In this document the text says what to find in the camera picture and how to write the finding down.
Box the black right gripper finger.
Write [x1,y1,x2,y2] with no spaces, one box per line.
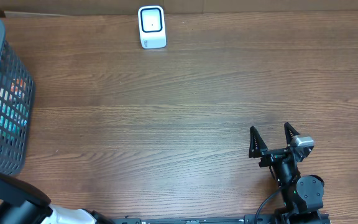
[284,122,300,145]
[249,126,268,158]

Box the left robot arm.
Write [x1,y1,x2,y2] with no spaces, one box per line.
[0,173,113,224]

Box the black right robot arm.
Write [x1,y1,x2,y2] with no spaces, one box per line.
[245,122,331,224]

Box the white barcode scanner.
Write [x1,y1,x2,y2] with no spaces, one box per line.
[138,5,167,49]

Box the grey plastic mesh basket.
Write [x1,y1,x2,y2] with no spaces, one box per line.
[0,19,35,175]

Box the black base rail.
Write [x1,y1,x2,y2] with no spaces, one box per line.
[113,214,332,224]

